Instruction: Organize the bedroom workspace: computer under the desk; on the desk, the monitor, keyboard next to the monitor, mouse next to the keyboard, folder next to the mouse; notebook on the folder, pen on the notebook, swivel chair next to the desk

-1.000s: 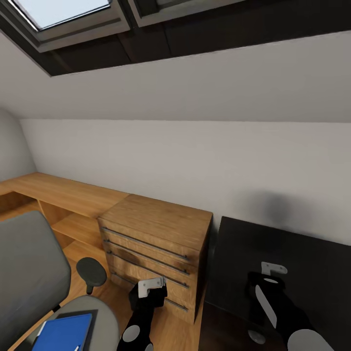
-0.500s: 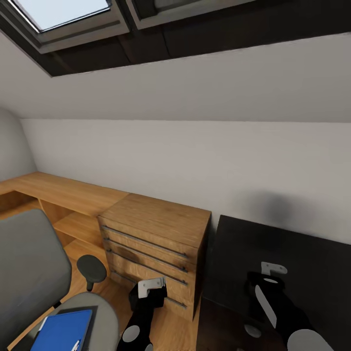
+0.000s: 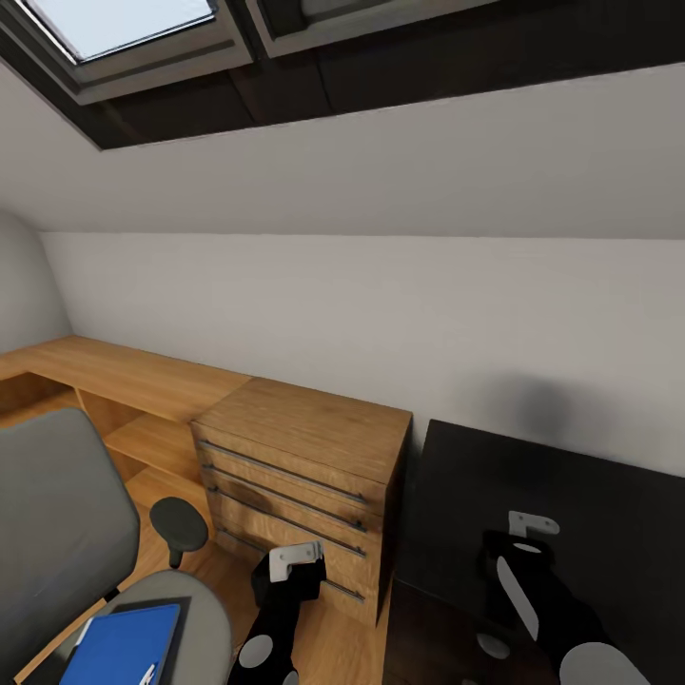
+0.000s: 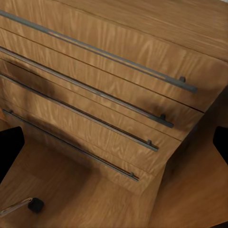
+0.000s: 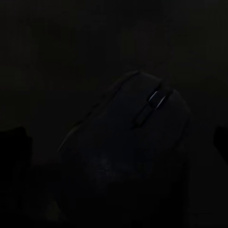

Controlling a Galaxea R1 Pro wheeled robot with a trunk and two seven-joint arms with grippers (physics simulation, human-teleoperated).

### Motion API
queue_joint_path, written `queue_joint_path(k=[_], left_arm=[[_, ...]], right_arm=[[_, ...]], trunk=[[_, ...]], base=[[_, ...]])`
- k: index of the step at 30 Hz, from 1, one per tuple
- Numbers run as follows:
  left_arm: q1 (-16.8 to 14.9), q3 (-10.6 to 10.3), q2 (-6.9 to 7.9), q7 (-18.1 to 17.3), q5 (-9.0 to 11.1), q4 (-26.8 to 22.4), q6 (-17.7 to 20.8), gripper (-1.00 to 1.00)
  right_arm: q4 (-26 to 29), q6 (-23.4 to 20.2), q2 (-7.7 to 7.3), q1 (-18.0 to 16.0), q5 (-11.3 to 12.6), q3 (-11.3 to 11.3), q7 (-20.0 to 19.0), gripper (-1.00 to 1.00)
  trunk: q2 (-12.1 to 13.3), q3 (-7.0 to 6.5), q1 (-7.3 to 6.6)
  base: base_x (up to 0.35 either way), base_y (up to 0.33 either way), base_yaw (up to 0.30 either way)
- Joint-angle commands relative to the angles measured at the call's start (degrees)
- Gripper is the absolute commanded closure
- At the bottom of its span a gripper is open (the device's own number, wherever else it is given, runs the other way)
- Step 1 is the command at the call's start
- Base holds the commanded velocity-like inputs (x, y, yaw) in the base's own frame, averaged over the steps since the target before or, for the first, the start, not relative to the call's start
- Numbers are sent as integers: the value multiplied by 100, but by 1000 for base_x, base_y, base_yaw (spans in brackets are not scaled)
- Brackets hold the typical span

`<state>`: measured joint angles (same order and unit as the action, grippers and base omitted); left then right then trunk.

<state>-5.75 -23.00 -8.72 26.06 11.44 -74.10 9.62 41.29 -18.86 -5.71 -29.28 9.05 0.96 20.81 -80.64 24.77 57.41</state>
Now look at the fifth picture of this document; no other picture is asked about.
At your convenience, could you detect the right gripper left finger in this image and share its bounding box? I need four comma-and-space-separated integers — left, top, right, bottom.
0, 126, 29, 190

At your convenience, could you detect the mouse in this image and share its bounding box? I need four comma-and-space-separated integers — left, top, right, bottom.
51, 70, 192, 228

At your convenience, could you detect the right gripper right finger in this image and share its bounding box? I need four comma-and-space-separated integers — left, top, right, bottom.
213, 126, 228, 164

